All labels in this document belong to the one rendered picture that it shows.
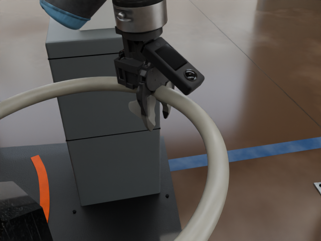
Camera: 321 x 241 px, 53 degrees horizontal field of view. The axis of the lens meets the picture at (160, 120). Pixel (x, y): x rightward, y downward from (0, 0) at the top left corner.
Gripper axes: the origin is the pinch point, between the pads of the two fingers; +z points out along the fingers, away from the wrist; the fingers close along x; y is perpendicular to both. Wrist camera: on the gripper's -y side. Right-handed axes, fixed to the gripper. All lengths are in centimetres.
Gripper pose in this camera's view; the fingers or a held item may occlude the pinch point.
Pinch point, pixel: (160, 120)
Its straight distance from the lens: 67.8
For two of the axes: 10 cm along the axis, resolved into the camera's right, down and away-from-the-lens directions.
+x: -6.1, 5.1, -6.0
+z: 0.8, 8.0, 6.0
